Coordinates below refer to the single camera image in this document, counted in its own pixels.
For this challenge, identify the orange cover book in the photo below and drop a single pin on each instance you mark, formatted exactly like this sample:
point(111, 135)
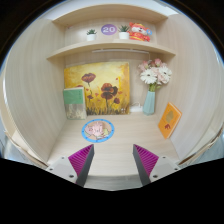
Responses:
point(170, 120)

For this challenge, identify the light wooden shelf board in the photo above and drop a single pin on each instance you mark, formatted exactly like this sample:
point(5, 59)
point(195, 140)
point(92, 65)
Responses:
point(110, 45)
point(110, 11)

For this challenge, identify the pink and white flower bouquet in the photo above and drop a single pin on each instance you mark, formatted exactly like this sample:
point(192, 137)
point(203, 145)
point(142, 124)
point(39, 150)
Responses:
point(155, 73)

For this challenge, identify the teal faceted vase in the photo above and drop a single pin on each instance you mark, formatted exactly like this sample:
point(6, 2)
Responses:
point(149, 104)

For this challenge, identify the white light bar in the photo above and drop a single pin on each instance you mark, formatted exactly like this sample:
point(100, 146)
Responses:
point(120, 51)

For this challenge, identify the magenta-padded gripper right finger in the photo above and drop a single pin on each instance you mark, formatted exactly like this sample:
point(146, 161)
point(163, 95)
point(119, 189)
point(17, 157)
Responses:
point(146, 160)

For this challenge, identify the red plush toy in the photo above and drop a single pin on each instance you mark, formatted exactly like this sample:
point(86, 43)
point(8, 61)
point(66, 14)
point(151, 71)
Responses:
point(139, 33)

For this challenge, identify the yellow poppy flower painting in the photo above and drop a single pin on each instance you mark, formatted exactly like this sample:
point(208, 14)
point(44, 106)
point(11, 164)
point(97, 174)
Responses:
point(106, 73)

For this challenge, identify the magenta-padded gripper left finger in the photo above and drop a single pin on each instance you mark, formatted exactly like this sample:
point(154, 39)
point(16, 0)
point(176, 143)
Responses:
point(80, 161)

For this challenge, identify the round purple disc sign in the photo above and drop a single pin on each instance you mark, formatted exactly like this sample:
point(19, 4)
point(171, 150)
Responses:
point(109, 29)

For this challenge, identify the white power adapter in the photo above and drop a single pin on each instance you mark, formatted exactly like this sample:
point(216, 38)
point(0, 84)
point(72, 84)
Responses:
point(136, 108)

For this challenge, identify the round blue-rimmed cartoon mouse pad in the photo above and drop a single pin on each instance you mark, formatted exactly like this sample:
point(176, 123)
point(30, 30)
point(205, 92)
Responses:
point(108, 128)

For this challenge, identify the small potted green plant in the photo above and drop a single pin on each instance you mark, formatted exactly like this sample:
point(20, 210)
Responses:
point(124, 34)
point(91, 36)

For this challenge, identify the green cover book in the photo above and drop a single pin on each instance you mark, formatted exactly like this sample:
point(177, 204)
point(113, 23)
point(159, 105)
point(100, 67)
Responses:
point(74, 96)

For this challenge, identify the pink computer mouse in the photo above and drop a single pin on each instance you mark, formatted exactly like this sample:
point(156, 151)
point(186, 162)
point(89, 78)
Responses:
point(97, 130)

